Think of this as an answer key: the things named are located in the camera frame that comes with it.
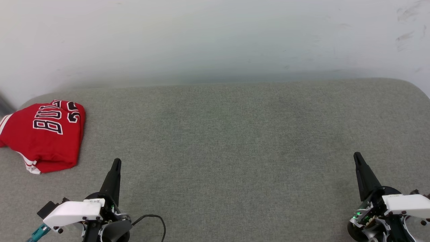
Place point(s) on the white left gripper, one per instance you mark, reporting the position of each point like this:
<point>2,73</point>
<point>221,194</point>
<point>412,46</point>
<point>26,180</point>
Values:
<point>74,211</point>

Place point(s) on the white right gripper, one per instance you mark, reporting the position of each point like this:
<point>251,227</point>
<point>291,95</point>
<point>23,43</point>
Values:
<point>406,205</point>

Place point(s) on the red Bulls basketball jersey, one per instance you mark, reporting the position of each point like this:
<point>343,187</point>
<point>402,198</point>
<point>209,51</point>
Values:
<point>43,141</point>

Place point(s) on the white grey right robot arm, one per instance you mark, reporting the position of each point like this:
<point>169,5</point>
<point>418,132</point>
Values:
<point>386,232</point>

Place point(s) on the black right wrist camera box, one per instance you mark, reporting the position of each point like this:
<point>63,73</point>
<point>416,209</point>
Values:
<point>420,193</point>

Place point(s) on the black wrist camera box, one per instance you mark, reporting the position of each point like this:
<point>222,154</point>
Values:
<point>420,193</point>
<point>50,207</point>

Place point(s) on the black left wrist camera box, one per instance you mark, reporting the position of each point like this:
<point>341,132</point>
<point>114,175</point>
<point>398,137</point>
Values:
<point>50,207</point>

